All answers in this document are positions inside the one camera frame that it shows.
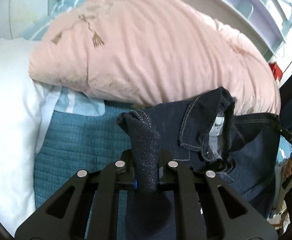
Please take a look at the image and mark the pink quilted duvet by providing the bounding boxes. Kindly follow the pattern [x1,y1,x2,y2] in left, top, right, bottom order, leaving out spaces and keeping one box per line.
[29,0,281,115]

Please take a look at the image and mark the teal quilted bed sheet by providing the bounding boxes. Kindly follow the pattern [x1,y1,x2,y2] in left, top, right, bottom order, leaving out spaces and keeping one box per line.
[33,87,137,240]

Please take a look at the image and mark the red object by bed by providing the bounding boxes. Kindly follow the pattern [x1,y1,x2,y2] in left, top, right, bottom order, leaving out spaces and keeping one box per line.
[269,62,283,82]

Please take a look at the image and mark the dark blue denim jeans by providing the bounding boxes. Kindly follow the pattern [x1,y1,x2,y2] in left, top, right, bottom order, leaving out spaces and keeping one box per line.
[117,87,280,239]

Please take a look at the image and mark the white pillow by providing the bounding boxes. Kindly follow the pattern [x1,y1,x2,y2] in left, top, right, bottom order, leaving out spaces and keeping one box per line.
[0,38,61,235]

